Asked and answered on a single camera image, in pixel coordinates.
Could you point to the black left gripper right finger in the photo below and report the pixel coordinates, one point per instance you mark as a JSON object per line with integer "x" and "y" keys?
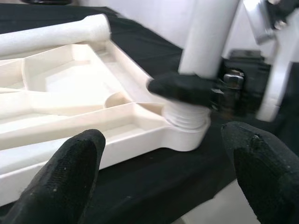
{"x": 268, "y": 177}

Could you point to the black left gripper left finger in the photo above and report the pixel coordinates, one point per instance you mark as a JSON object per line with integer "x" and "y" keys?
{"x": 58, "y": 186}

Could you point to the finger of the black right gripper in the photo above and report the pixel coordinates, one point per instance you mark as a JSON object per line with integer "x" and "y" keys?
{"x": 182, "y": 88}

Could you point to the black tablecloth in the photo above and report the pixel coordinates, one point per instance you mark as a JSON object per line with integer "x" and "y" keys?
{"x": 140, "y": 186}

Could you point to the white plastic table top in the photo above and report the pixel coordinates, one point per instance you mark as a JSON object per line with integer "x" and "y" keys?
{"x": 70, "y": 81}

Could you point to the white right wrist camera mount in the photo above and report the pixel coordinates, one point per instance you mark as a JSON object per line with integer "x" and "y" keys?
{"x": 280, "y": 70}

